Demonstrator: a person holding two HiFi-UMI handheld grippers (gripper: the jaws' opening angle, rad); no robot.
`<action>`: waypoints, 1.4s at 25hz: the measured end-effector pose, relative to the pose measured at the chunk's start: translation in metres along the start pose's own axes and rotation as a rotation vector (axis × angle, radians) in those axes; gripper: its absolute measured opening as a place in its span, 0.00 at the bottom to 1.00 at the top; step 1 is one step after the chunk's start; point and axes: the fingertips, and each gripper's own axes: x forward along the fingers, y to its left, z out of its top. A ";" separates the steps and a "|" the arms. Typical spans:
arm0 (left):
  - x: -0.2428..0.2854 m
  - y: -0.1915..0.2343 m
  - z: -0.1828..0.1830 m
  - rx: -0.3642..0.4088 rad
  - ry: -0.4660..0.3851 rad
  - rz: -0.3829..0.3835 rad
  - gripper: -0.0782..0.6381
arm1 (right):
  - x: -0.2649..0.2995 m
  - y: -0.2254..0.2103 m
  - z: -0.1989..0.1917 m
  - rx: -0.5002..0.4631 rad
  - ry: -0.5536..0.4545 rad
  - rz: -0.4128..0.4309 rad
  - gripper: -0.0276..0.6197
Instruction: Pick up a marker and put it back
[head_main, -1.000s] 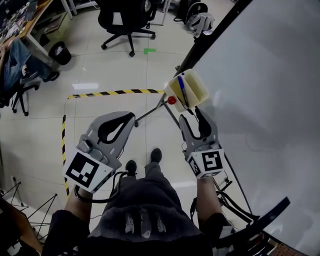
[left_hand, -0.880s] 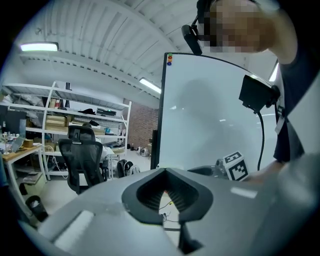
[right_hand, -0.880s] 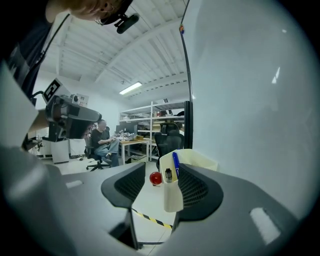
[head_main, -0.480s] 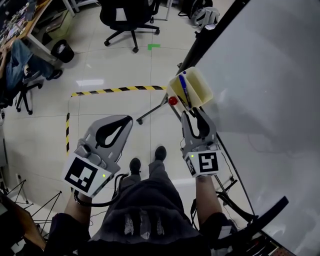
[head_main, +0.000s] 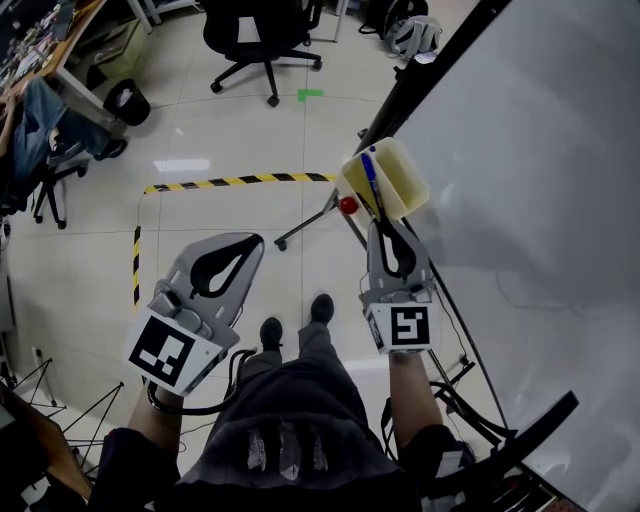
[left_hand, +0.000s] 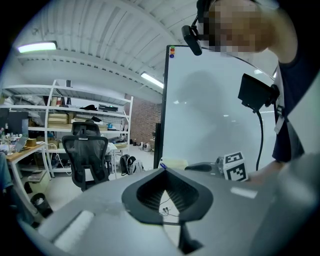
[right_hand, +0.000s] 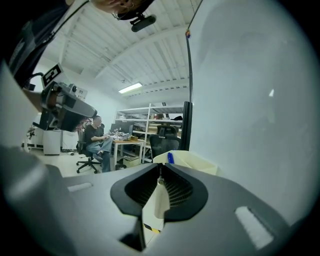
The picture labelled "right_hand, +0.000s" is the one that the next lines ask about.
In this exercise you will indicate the black mesh office chair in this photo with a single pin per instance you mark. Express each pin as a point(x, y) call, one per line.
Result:
point(162, 145)

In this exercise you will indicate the white whiteboard on black stand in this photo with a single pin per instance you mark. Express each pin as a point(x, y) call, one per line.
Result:
point(250, 100)

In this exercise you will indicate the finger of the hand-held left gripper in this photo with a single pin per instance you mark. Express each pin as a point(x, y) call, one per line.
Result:
point(71, 122)
point(82, 108)

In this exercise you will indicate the black trash bin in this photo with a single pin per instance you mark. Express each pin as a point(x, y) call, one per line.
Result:
point(120, 167)

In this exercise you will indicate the person's left forearm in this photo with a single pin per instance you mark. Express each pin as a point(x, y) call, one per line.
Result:
point(32, 98)

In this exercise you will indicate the yellow marker tray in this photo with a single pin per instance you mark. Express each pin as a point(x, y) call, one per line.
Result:
point(200, 162)

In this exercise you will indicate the black head-worn camera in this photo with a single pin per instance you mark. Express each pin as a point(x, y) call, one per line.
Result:
point(142, 23)

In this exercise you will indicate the small multicoloured magnet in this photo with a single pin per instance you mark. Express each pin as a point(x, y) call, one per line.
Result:
point(188, 34)

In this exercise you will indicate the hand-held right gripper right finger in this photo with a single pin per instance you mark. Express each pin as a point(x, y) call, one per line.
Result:
point(212, 212)

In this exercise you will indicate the wooden desk with white legs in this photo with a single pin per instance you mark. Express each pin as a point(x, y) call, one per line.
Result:
point(127, 141)

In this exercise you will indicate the grey black office chair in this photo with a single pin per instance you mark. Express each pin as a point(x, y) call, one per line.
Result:
point(81, 147)

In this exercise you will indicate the person's dark clothed body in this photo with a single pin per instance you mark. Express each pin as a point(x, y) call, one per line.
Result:
point(30, 37)

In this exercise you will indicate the dark blue pen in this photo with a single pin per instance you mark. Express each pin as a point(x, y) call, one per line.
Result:
point(170, 158)

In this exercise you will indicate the white floor cabinet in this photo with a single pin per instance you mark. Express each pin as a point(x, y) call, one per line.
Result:
point(52, 142)

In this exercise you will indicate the white shelf rack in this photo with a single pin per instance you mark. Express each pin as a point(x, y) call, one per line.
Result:
point(149, 117)

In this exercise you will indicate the ceiling light panel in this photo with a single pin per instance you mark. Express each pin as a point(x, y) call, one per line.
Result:
point(130, 88)

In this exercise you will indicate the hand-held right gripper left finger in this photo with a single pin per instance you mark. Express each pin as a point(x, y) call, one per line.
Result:
point(95, 212)

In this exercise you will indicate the pale green storage box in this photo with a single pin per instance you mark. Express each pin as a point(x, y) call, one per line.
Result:
point(131, 161)

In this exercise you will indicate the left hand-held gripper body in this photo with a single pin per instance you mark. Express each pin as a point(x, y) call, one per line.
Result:
point(56, 75)

